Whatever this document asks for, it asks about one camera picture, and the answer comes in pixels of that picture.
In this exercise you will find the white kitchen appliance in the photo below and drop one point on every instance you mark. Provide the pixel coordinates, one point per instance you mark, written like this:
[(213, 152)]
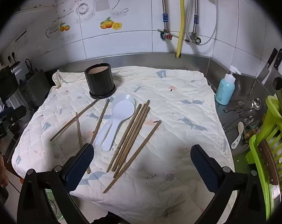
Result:
[(17, 70)]

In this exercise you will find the clear plastic container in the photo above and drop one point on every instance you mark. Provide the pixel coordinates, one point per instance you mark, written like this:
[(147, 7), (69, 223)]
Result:
[(17, 98)]

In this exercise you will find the stainless steel tumbler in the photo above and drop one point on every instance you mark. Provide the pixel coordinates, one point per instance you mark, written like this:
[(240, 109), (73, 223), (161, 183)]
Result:
[(279, 91)]

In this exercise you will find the white paper wall label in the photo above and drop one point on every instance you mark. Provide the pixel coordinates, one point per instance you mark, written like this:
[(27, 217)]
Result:
[(21, 39)]

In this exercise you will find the white plastic rice spoon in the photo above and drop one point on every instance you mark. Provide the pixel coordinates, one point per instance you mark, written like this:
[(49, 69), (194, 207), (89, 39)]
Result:
[(123, 110), (127, 97)]

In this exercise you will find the metal spoon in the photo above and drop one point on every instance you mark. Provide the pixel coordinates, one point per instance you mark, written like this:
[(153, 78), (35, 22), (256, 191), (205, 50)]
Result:
[(248, 120)]

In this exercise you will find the set of wooden chopsticks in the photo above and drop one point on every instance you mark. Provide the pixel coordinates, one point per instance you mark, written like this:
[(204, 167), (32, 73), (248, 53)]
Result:
[(131, 133)]

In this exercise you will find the black utensil holder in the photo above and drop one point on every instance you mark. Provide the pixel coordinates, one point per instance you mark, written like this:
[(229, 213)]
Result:
[(100, 84)]

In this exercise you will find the blue soap pump bottle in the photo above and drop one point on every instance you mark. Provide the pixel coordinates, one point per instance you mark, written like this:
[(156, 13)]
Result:
[(225, 91)]

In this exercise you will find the green plastic dish rack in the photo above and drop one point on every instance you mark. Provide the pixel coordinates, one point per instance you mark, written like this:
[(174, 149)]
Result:
[(267, 130)]

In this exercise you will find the white ceramic spoon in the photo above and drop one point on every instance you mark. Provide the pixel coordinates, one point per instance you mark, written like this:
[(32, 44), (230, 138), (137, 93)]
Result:
[(236, 141)]

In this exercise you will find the steel water valve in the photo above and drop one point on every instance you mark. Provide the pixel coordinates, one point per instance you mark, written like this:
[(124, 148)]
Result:
[(194, 38)]

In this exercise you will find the water valve with red knob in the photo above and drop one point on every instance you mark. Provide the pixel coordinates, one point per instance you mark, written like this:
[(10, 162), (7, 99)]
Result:
[(166, 35)]

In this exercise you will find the quilted printed cloth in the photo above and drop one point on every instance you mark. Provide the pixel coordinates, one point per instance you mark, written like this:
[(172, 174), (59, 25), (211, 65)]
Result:
[(178, 133)]

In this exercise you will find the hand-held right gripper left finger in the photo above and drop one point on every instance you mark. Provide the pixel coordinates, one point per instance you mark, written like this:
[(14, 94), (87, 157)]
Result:
[(81, 165)]

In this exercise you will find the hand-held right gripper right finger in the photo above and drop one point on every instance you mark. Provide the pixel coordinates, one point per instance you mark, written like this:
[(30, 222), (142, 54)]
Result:
[(204, 168)]

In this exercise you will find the black kitchen appliance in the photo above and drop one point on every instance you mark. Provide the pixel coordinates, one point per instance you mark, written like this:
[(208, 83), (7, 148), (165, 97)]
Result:
[(34, 85)]

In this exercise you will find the steel cleaver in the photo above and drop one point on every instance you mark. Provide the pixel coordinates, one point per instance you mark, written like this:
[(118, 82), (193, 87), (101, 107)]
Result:
[(266, 68)]

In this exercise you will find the small steel measuring cup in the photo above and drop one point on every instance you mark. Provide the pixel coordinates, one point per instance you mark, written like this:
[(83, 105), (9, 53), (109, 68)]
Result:
[(257, 103)]

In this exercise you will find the metal kitchen tool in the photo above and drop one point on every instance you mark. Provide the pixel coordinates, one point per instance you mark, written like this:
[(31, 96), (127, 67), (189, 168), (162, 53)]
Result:
[(234, 108)]

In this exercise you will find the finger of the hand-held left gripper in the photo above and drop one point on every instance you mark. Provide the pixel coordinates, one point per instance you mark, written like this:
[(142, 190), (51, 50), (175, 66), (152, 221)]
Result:
[(13, 115)]

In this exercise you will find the person's left hand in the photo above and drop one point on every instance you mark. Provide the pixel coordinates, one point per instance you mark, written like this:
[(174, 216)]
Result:
[(2, 170)]

